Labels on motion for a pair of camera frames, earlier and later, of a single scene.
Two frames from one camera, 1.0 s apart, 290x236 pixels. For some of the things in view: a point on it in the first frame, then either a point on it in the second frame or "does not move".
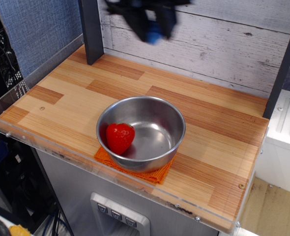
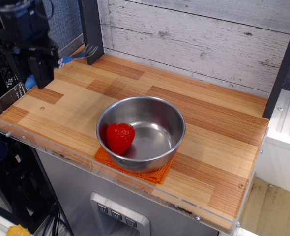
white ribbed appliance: x=280 y=160 does not move
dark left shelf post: x=91 y=29 does not move
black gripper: x=134 y=12 to x=24 y=33
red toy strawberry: x=120 y=137 does not move
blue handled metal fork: x=154 y=33 to x=30 y=81
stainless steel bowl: x=159 y=127 does not move
